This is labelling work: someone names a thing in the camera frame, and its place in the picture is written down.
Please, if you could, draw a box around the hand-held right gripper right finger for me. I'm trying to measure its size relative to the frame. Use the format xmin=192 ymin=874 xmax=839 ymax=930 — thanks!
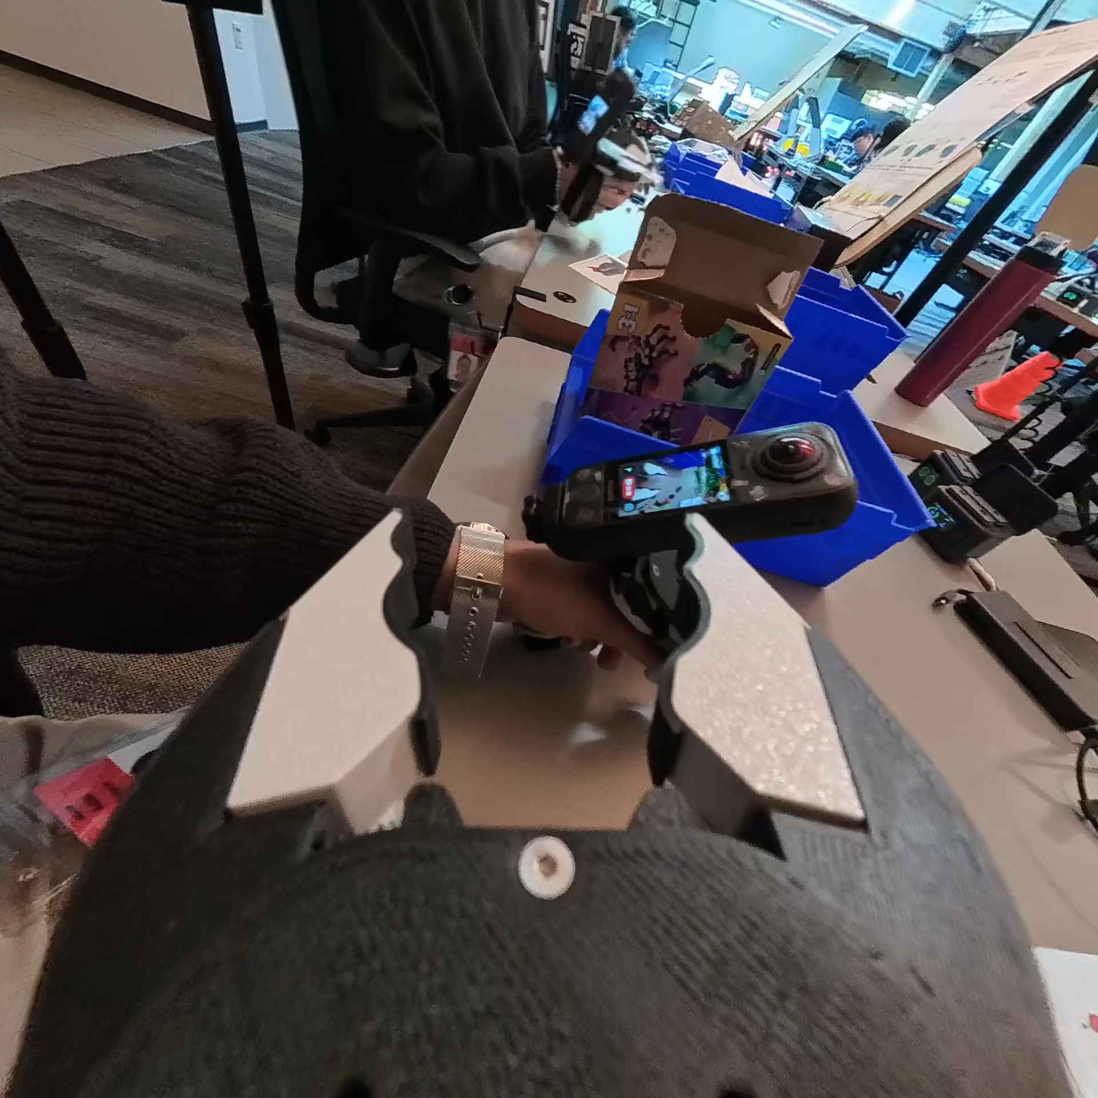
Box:
xmin=650 ymin=521 xmax=867 ymax=838

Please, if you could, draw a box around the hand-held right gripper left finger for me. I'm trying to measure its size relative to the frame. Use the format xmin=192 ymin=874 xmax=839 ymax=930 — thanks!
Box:
xmin=227 ymin=507 xmax=442 ymax=835

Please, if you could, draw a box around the person's left forearm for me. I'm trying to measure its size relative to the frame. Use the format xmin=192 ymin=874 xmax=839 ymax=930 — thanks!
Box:
xmin=0 ymin=359 xmax=458 ymax=717

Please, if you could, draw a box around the cardboard lego box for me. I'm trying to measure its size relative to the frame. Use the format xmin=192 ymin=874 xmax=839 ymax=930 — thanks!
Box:
xmin=587 ymin=191 xmax=826 ymax=431

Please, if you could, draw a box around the person's left hand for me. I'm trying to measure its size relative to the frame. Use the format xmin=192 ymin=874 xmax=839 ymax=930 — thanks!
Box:
xmin=502 ymin=544 xmax=668 ymax=676

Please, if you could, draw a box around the blue plastic bin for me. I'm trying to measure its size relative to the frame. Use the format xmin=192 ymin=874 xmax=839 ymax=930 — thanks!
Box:
xmin=784 ymin=265 xmax=911 ymax=398
xmin=542 ymin=308 xmax=935 ymax=590

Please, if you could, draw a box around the silver wristwatch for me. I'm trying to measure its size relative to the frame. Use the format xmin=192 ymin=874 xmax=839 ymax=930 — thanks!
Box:
xmin=440 ymin=523 xmax=509 ymax=680

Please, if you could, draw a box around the black battery charger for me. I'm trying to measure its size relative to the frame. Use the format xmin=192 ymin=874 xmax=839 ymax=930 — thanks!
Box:
xmin=909 ymin=445 xmax=1061 ymax=563

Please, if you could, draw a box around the orange cone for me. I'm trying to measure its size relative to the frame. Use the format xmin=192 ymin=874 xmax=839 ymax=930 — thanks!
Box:
xmin=972 ymin=350 xmax=1066 ymax=422

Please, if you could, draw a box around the maroon water bottle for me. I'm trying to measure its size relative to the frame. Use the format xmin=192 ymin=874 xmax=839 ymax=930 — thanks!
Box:
xmin=893 ymin=236 xmax=1066 ymax=408

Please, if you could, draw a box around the plastic bag with red label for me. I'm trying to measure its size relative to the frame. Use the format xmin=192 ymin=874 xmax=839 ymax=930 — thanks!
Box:
xmin=0 ymin=729 xmax=139 ymax=859

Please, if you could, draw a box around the black metal pole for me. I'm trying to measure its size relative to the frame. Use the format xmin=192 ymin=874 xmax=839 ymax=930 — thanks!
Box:
xmin=891 ymin=68 xmax=1098 ymax=329

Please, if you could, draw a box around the black office chair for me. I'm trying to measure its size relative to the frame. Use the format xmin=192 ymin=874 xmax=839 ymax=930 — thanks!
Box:
xmin=296 ymin=227 xmax=534 ymax=449

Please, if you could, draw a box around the cardboard sign board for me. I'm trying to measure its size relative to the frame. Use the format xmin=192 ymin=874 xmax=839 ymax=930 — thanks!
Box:
xmin=819 ymin=17 xmax=1098 ymax=269

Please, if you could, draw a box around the black tripod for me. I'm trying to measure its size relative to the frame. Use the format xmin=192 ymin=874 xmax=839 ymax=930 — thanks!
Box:
xmin=162 ymin=0 xmax=297 ymax=431

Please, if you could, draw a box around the black cable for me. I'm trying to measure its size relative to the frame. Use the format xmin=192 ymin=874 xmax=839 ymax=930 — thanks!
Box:
xmin=1075 ymin=729 xmax=1098 ymax=835

